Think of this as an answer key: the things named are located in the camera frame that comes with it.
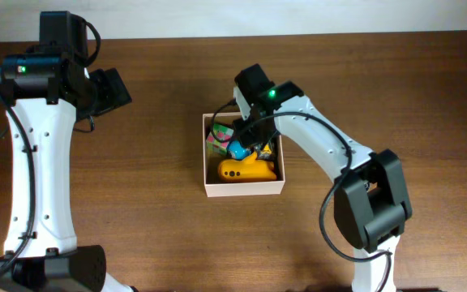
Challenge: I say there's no blue ball with eyes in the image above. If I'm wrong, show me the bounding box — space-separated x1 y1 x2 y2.
227 140 252 161

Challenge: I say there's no red grey toy truck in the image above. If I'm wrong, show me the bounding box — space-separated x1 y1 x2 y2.
254 141 276 161

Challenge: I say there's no multicoloured puzzle cube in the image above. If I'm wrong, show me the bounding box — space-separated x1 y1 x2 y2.
205 123 234 156

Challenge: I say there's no orange toy animal figure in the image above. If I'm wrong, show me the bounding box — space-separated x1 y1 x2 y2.
217 153 277 183

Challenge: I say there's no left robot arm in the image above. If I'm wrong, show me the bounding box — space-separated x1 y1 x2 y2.
0 11 131 291

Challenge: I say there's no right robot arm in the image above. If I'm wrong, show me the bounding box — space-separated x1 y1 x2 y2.
233 64 413 291

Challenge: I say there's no open beige cardboard box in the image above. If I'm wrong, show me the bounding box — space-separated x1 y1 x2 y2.
201 114 285 198

